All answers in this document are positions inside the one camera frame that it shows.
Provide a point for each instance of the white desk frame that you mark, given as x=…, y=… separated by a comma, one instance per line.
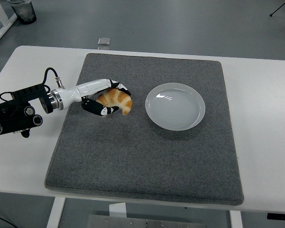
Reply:
x=2, y=23

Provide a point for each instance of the grey metal plate with screws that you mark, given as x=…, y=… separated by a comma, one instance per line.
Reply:
x=133, y=223

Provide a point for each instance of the grey felt mat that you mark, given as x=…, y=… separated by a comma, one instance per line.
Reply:
x=142, y=161

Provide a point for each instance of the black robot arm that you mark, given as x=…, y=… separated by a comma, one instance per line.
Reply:
x=16, y=111

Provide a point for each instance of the white table leg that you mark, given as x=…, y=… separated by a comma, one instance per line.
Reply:
x=55, y=213
x=236, y=219

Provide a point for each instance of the black table control box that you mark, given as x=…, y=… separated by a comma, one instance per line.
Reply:
x=280, y=216

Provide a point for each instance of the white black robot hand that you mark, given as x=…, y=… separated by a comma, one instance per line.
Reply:
x=85, y=89

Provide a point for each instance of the golden croissant bread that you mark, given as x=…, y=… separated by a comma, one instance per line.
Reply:
x=120, y=99

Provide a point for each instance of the black mesh waste bin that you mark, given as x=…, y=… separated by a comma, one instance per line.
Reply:
x=25, y=12

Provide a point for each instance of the pale grey round plate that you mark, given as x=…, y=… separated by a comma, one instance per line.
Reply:
x=175, y=107

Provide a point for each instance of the black tripod leg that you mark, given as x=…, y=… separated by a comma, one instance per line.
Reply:
x=279, y=8

